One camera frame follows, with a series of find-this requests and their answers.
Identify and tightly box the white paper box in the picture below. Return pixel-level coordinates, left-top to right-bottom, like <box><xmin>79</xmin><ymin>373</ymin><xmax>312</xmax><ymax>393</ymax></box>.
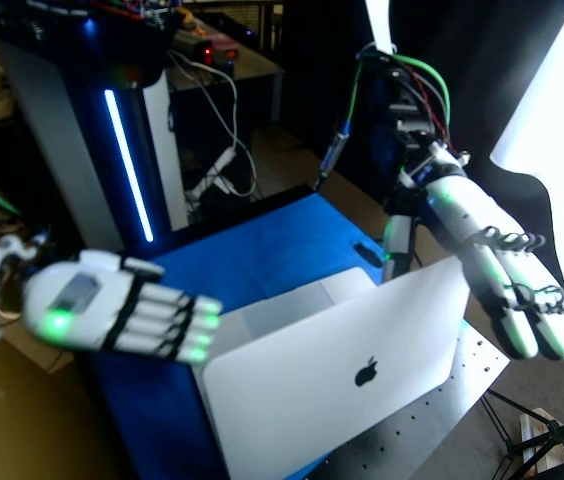
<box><xmin>519</xmin><ymin>407</ymin><xmax>564</xmax><ymax>471</ymax></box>

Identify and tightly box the silver laptop with apple logo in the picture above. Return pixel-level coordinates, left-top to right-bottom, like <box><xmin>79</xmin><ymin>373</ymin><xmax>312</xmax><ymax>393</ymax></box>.
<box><xmin>194</xmin><ymin>255</ymin><xmax>472</xmax><ymax>480</ymax></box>

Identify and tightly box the blue cloth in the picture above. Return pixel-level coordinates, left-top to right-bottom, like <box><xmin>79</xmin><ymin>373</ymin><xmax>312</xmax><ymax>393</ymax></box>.
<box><xmin>86</xmin><ymin>192</ymin><xmax>388</xmax><ymax>480</ymax></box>

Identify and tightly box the white cable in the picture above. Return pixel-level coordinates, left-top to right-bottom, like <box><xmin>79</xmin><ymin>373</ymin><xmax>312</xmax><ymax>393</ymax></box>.
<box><xmin>166</xmin><ymin>49</ymin><xmax>259</xmax><ymax>199</ymax></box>

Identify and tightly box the grey desk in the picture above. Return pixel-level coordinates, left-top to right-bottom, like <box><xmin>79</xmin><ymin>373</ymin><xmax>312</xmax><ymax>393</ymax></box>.
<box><xmin>169</xmin><ymin>17</ymin><xmax>286</xmax><ymax>124</ymax></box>

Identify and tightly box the black device with red display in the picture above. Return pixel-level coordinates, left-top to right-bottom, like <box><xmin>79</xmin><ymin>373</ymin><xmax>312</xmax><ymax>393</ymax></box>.
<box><xmin>181</xmin><ymin>34</ymin><xmax>238</xmax><ymax>69</ymax></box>

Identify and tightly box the black curtain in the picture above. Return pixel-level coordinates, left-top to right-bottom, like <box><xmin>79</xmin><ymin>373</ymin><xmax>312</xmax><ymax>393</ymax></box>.
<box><xmin>281</xmin><ymin>0</ymin><xmax>564</xmax><ymax>281</ymax></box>

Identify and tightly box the black tripod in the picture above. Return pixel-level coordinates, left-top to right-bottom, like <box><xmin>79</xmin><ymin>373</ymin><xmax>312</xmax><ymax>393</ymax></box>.
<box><xmin>481</xmin><ymin>387</ymin><xmax>564</xmax><ymax>480</ymax></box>

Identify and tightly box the robot body column blue light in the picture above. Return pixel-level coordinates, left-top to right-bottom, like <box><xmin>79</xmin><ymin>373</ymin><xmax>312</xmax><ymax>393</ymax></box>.
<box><xmin>0</xmin><ymin>0</ymin><xmax>188</xmax><ymax>251</ymax></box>

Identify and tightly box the white power strip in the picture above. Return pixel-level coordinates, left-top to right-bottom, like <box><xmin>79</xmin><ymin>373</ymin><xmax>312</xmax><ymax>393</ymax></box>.
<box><xmin>184</xmin><ymin>147</ymin><xmax>238</xmax><ymax>201</ymax></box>

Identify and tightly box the small black object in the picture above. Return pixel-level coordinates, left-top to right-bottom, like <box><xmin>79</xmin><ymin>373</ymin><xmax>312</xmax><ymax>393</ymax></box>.
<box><xmin>351</xmin><ymin>241</ymin><xmax>384</xmax><ymax>267</ymax></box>

